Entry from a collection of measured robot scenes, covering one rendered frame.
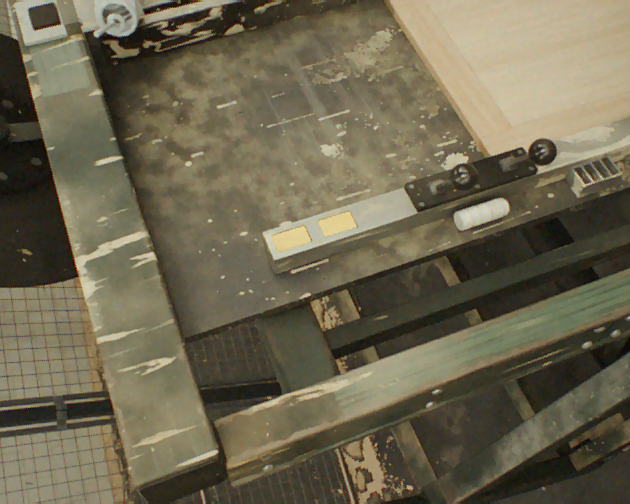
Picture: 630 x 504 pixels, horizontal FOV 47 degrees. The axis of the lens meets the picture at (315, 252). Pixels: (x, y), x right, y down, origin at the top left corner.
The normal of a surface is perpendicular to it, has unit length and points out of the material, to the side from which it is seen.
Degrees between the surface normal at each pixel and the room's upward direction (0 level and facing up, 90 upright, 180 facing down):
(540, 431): 0
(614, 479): 0
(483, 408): 0
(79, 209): 57
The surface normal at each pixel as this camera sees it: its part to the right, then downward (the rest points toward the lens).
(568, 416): -0.77, -0.03
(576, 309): 0.01, -0.52
